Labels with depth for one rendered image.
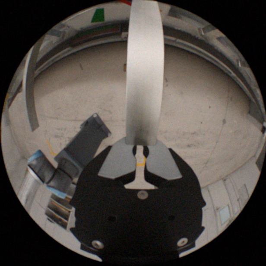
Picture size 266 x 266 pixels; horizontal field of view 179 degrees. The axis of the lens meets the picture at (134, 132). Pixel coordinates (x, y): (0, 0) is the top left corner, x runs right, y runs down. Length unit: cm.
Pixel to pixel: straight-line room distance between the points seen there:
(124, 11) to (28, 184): 76
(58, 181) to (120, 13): 77
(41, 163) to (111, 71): 93
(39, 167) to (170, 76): 124
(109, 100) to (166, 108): 59
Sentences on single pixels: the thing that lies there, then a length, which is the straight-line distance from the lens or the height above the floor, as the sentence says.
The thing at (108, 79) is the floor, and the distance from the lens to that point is 98.
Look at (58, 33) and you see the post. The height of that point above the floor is 74.
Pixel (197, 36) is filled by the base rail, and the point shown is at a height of 70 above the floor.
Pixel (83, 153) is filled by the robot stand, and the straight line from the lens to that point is 75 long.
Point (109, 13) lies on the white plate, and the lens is 30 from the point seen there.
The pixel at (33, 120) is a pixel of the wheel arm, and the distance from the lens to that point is 25.
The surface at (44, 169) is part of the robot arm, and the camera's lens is 61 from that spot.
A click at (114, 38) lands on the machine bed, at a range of 92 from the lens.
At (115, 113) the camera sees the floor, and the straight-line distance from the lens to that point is 101.
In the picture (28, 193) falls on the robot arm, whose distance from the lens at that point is 62.
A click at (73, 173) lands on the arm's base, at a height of 66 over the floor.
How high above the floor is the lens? 94
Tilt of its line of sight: 61 degrees down
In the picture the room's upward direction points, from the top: 175 degrees counter-clockwise
